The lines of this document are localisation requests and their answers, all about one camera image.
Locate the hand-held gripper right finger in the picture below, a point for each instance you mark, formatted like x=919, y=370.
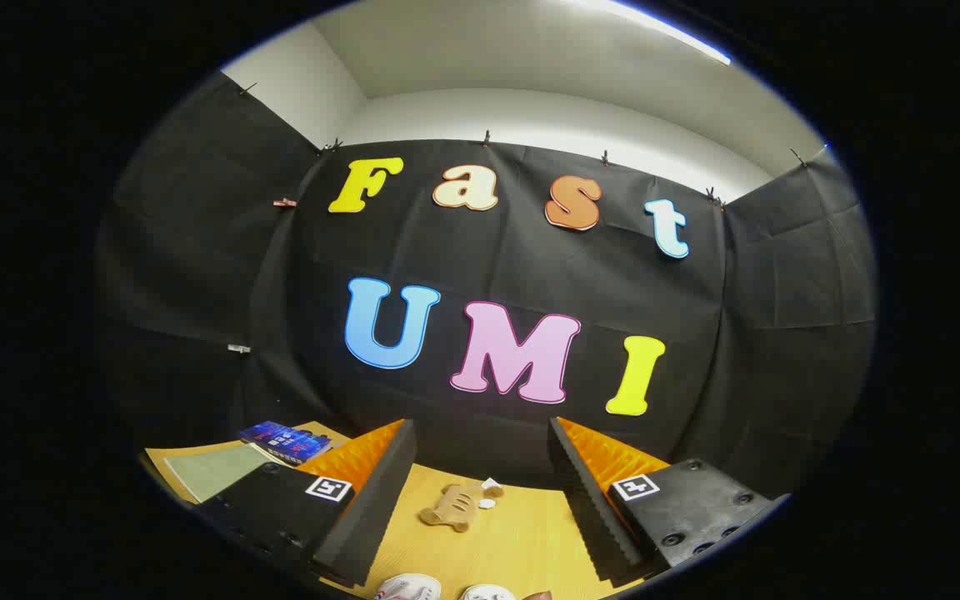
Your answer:
x=597, y=517

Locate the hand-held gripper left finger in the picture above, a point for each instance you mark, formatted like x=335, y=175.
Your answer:
x=376, y=517

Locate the white canvas shoe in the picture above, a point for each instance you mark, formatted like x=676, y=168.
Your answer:
x=405, y=590
x=488, y=593

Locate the brown bread plush toy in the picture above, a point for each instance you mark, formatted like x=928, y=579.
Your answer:
x=451, y=507

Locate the dark blue book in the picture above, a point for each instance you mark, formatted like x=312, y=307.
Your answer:
x=288, y=443

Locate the black backdrop cloth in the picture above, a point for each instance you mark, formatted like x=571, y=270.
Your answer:
x=488, y=250

